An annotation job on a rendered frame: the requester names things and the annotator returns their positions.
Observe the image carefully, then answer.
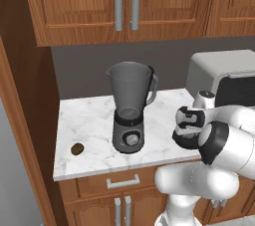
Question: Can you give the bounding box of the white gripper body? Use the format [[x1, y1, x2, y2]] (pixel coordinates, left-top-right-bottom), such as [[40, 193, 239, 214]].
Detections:
[[173, 123, 202, 140]]

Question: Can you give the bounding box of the grey blender with clear jar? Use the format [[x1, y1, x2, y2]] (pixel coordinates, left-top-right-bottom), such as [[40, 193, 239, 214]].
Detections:
[[106, 61, 159, 155]]

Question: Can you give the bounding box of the brown kiwi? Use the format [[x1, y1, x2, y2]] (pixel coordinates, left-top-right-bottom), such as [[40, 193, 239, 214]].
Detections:
[[70, 141, 85, 156]]

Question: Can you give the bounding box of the white toaster oven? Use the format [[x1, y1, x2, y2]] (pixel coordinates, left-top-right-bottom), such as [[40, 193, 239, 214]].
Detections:
[[185, 49, 255, 109]]

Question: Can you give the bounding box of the wooden base cupboard door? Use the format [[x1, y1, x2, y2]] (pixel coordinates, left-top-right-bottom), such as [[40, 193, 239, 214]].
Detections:
[[122, 186, 168, 226], [193, 175, 255, 226], [64, 192, 125, 226]]

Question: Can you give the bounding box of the wooden drawer front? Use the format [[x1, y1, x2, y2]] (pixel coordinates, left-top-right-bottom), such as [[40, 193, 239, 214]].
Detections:
[[76, 165, 161, 201]]

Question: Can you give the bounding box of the tall brown wooden cabinet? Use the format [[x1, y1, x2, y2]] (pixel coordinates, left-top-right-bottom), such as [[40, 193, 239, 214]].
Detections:
[[0, 0, 66, 226]]

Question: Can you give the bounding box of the grey drawer handle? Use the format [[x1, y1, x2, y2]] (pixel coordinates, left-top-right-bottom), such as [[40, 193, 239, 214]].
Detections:
[[106, 173, 141, 190]]

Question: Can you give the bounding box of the grey base cupboard handle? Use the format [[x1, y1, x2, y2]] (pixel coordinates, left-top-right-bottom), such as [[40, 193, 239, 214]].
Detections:
[[114, 197, 123, 226], [124, 195, 132, 226]]

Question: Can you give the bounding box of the wooden wall cupboard door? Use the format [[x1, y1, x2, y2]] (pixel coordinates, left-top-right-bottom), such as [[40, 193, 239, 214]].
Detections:
[[204, 0, 255, 38], [21, 0, 127, 48], [125, 0, 217, 43]]

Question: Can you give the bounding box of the grey wall cupboard handle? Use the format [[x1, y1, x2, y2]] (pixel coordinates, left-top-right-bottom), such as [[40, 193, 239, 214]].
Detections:
[[114, 0, 125, 32], [129, 0, 141, 32]]

